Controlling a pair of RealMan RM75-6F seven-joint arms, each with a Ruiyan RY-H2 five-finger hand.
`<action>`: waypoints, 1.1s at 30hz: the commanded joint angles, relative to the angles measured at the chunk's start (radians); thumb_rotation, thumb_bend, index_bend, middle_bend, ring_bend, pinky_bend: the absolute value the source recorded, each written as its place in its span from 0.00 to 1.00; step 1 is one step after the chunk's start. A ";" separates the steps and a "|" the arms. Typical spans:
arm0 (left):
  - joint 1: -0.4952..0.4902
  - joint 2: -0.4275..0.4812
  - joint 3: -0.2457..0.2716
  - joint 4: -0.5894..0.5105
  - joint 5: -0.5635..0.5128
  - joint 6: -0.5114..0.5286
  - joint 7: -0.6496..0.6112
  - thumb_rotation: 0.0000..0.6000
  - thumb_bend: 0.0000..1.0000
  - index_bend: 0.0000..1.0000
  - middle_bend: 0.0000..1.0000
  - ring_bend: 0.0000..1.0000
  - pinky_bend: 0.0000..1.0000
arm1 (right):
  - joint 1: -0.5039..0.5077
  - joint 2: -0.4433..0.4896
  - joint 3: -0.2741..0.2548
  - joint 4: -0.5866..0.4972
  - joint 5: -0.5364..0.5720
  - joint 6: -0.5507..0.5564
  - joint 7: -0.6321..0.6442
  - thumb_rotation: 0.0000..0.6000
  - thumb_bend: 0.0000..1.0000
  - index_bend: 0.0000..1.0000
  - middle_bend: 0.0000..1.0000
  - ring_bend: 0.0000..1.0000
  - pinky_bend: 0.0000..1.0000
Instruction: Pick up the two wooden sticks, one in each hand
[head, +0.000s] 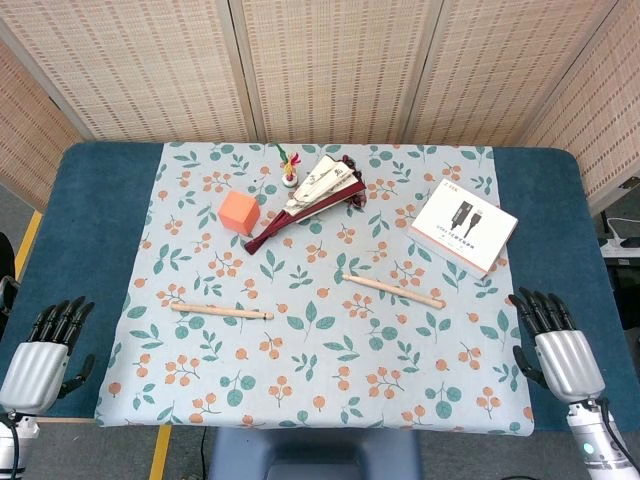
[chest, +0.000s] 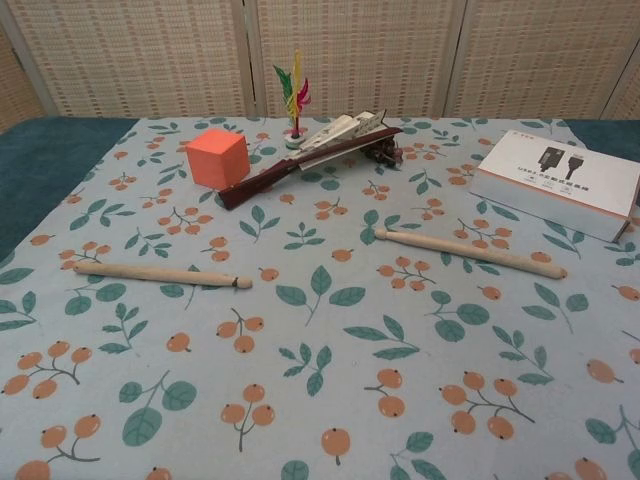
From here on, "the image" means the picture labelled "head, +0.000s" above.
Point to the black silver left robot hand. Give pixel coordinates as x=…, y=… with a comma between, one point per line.
x=32, y=372

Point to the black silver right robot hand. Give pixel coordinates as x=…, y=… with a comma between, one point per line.
x=570, y=362

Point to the wooden stick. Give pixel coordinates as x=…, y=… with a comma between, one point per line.
x=220, y=311
x=395, y=291

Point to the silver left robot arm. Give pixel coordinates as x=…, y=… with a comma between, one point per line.
x=7, y=445

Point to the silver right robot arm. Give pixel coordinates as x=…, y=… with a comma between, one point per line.
x=597, y=445

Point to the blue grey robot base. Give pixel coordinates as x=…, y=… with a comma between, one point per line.
x=310, y=455

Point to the white power strip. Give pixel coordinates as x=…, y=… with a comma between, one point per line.
x=620, y=246

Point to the blue table cover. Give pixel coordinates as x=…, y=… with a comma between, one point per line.
x=90, y=240

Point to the woven folding screen panel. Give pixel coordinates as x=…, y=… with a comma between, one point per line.
x=505, y=70
x=335, y=65
x=605, y=115
x=30, y=135
x=140, y=65

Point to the floral print tablecloth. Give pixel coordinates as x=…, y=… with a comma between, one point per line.
x=310, y=360

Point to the orange cube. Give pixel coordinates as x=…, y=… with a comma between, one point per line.
x=239, y=212

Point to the folding fan maroon ribs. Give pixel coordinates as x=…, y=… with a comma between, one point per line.
x=320, y=192

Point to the colourful feather shuttlecock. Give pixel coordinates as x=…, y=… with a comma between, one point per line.
x=289, y=176

